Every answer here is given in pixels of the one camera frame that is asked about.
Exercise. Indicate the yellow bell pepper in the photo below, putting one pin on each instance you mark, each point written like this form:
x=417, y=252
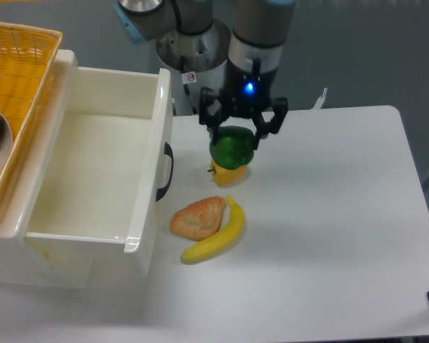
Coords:
x=222, y=176

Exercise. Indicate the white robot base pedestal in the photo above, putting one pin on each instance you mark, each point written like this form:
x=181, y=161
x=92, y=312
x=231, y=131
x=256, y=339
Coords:
x=194, y=62

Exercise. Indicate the yellow banana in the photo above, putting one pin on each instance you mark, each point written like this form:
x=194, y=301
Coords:
x=221, y=240

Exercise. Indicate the black drawer handle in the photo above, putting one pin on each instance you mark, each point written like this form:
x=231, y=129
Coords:
x=168, y=171

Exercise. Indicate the white open upper drawer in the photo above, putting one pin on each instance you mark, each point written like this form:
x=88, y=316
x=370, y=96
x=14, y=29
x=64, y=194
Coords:
x=98, y=196

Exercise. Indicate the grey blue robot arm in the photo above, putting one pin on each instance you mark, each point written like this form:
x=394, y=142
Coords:
x=257, y=37

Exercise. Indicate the white drawer cabinet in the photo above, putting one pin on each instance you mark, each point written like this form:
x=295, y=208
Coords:
x=25, y=260

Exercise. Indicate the brown croissant pastry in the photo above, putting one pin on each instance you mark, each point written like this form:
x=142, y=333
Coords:
x=199, y=220

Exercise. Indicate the green bell pepper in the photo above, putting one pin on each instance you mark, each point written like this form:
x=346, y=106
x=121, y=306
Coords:
x=234, y=147

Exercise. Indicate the white metal bracket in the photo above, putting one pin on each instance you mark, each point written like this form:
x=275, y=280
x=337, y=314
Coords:
x=320, y=100

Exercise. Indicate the yellow woven basket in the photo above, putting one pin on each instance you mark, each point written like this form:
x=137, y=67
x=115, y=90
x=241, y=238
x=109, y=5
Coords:
x=26, y=56

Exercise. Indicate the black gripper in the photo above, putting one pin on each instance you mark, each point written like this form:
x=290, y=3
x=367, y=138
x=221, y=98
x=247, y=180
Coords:
x=243, y=95

